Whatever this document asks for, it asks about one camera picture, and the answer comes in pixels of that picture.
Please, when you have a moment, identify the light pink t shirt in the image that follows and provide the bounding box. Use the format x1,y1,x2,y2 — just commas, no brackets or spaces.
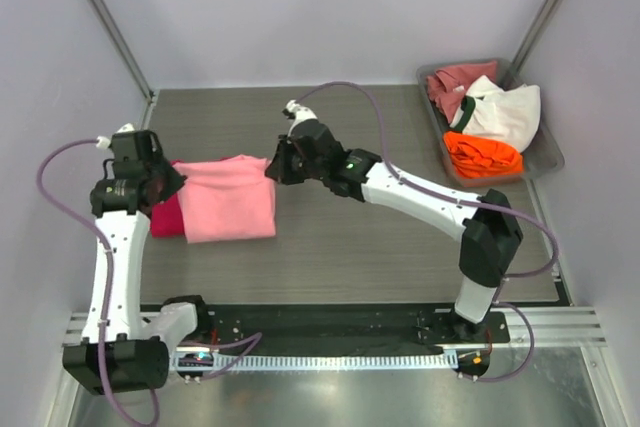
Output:
175,155,276,243

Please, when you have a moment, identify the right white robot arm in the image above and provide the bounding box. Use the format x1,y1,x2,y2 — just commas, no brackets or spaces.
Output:
265,120,523,343

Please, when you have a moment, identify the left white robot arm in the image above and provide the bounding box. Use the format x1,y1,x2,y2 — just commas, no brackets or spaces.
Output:
63,124,213,395

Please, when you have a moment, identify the folded magenta t shirt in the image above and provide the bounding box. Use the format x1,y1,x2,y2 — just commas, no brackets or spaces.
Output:
149,160,189,239

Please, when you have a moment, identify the dusty rose t shirt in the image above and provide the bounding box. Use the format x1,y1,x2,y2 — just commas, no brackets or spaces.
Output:
426,60,498,122

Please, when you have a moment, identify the orange t shirt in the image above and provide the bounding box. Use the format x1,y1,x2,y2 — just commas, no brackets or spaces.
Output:
443,131,524,179

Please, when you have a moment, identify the white t shirt green collar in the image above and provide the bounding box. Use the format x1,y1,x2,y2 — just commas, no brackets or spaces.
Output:
449,75,541,153

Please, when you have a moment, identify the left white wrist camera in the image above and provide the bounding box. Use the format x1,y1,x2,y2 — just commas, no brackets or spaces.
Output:
95,123,136,150

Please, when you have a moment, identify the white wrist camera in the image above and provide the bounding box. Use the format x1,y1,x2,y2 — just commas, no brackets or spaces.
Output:
282,100,317,130
95,123,136,150

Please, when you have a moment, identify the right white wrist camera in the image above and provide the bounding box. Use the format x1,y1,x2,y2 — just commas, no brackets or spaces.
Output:
282,100,317,130

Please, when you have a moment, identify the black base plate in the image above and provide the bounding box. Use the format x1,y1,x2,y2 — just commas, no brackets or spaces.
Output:
187,303,511,357

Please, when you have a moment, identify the white slotted cable duct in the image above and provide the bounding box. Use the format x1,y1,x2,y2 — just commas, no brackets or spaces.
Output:
170,350,458,375

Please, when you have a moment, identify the left aluminium frame post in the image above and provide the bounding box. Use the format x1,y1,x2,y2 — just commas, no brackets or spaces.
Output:
87,0,154,104

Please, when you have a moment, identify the aluminium frame post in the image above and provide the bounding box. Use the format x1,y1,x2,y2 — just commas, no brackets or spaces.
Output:
87,0,154,104
512,0,563,71

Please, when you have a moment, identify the aluminium front rail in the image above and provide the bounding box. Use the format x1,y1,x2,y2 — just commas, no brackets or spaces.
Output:
62,306,607,348

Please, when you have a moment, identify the right aluminium frame post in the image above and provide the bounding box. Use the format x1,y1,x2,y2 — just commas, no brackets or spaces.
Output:
512,0,563,71

